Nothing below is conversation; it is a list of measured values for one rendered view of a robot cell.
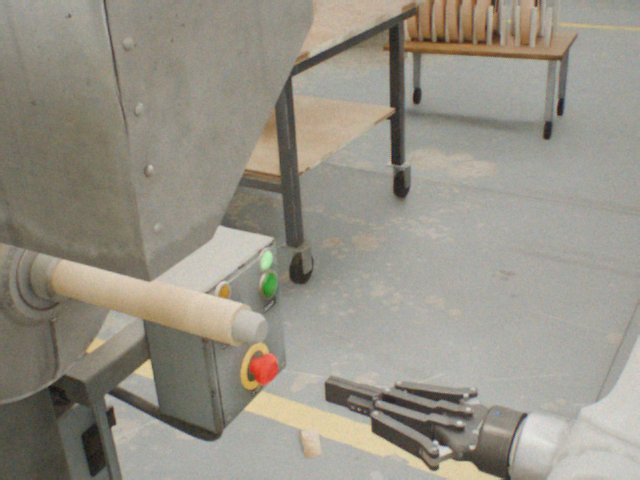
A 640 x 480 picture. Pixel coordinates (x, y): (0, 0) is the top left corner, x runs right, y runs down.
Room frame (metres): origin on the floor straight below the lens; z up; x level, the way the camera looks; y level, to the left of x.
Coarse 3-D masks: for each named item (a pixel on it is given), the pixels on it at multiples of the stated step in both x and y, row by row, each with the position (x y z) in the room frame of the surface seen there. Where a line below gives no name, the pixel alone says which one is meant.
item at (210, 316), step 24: (72, 264) 0.61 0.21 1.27; (72, 288) 0.59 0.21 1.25; (96, 288) 0.58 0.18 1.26; (120, 288) 0.57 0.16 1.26; (144, 288) 0.56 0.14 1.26; (168, 288) 0.56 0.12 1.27; (120, 312) 0.57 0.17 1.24; (144, 312) 0.55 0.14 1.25; (168, 312) 0.54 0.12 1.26; (192, 312) 0.53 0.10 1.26; (216, 312) 0.52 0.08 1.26; (216, 336) 0.52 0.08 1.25
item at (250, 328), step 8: (240, 312) 0.52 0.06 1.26; (248, 312) 0.52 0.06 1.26; (240, 320) 0.52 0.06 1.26; (248, 320) 0.51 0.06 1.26; (256, 320) 0.51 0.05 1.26; (264, 320) 0.52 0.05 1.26; (232, 328) 0.51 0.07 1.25; (240, 328) 0.51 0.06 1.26; (248, 328) 0.51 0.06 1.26; (256, 328) 0.51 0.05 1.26; (264, 328) 0.52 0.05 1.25; (232, 336) 0.51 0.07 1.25; (240, 336) 0.51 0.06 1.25; (248, 336) 0.51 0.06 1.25; (256, 336) 0.51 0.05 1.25; (264, 336) 0.52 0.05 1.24
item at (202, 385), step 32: (192, 256) 0.89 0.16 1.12; (224, 256) 0.88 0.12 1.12; (256, 256) 0.89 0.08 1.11; (192, 288) 0.81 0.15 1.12; (256, 288) 0.88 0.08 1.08; (160, 352) 0.83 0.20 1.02; (192, 352) 0.80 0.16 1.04; (224, 352) 0.81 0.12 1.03; (256, 352) 0.86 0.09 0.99; (160, 384) 0.84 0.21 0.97; (192, 384) 0.81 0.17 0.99; (224, 384) 0.81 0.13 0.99; (256, 384) 0.85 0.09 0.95; (160, 416) 0.86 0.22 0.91; (192, 416) 0.81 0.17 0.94; (224, 416) 0.80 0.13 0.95
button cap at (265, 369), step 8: (256, 360) 0.86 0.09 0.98; (264, 360) 0.84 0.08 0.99; (272, 360) 0.85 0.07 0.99; (256, 368) 0.84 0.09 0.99; (264, 368) 0.84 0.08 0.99; (272, 368) 0.84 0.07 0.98; (256, 376) 0.83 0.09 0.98; (264, 376) 0.83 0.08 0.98; (272, 376) 0.84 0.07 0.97; (264, 384) 0.84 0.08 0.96
